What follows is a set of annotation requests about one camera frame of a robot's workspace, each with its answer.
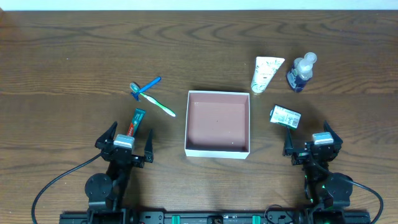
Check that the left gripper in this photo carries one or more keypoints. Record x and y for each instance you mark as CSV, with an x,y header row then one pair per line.
x,y
123,154

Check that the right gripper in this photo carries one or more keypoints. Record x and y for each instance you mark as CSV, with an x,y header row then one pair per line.
x,y
315,151

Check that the red green toothpaste tube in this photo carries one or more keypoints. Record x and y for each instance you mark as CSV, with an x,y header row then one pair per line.
x,y
136,121

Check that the green white soap box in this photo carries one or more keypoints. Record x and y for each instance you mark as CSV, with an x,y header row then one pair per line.
x,y
285,117

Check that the green white toothbrush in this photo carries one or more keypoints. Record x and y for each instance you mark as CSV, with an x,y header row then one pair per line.
x,y
155,102

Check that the blue soap pump bottle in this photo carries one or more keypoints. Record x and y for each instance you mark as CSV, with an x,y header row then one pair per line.
x,y
301,72

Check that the white lotion tube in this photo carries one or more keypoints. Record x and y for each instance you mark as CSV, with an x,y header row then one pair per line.
x,y
265,69

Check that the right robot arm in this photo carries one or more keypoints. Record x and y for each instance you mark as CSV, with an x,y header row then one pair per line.
x,y
328,192

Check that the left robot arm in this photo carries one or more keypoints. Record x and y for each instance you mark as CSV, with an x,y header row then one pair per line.
x,y
105,191

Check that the blue disposable razor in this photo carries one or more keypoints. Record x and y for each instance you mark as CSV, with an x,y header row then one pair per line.
x,y
146,88

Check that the white box with pink interior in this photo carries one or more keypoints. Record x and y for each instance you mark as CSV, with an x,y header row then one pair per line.
x,y
218,124

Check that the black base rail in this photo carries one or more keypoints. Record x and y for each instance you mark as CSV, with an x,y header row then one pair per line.
x,y
270,216

